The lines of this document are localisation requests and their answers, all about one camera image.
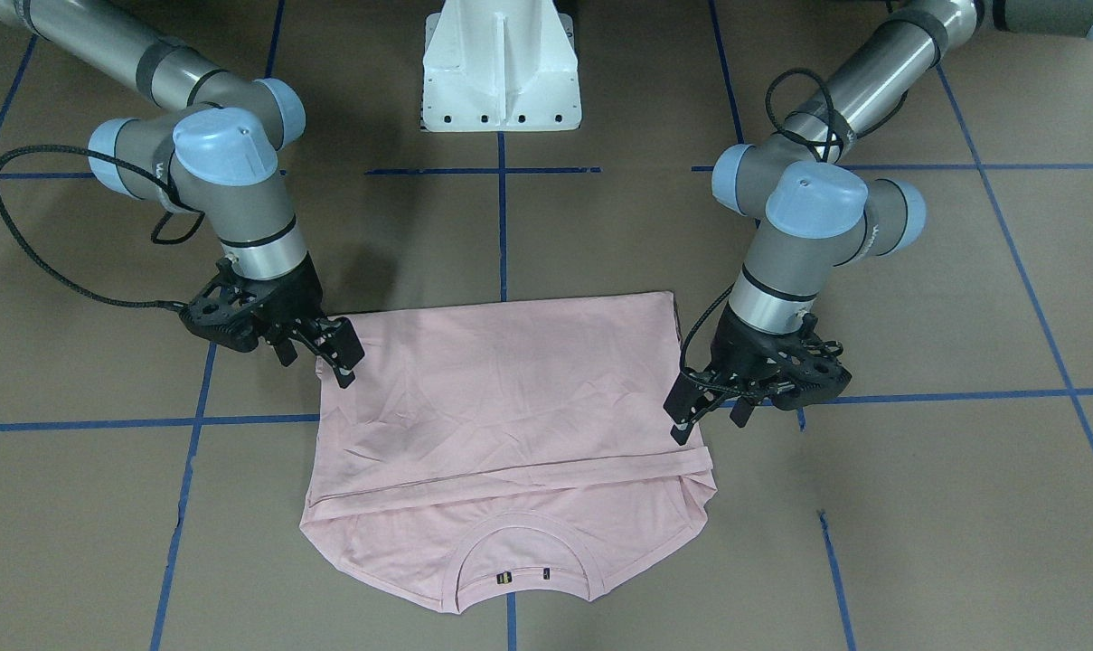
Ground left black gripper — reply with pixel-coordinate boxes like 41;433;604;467
665;301;796;446

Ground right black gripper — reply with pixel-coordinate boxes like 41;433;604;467
239;255;365;389

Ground pink Snoopy t-shirt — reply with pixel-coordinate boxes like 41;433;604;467
299;291;716;614

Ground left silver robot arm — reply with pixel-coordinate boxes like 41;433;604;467
665;1;1093;445

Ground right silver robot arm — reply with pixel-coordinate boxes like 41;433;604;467
0;1;364;388

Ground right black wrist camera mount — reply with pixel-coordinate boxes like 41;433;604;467
177;257;259;352

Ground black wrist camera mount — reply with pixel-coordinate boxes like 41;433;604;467
768;313;853;410
177;257;259;352

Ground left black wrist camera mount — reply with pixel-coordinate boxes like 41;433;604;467
768;313;853;410

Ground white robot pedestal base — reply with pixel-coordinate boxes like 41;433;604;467
419;1;583;133

